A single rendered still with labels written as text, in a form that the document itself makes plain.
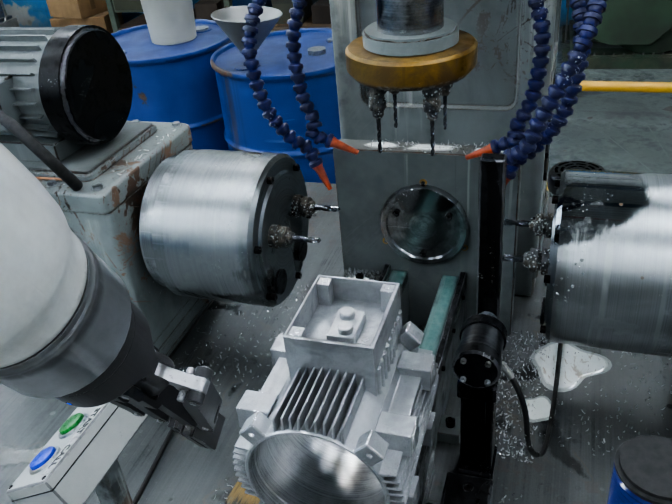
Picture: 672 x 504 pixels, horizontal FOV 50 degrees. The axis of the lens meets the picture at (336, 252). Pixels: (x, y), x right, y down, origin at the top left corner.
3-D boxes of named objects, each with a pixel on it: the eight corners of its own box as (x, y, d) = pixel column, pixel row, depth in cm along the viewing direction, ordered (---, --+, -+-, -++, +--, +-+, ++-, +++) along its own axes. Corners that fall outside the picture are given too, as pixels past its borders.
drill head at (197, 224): (161, 240, 142) (132, 121, 129) (336, 257, 132) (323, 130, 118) (89, 314, 123) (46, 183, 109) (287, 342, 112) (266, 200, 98)
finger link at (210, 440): (187, 392, 59) (195, 394, 59) (218, 416, 65) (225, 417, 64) (175, 428, 57) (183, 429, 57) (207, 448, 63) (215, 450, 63)
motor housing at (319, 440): (303, 406, 98) (286, 294, 88) (440, 429, 93) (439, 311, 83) (245, 527, 83) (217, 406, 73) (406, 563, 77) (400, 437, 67)
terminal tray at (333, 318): (321, 322, 89) (315, 274, 85) (404, 332, 86) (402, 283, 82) (287, 386, 80) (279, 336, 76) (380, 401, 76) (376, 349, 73)
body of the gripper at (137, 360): (151, 285, 44) (207, 340, 52) (38, 269, 47) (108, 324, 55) (105, 402, 41) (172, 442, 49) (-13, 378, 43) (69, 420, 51)
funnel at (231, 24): (241, 69, 271) (230, 1, 258) (299, 70, 264) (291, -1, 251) (212, 93, 251) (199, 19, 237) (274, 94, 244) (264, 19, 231)
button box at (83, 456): (123, 411, 89) (96, 379, 87) (161, 398, 85) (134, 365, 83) (35, 525, 75) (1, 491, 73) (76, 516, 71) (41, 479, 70)
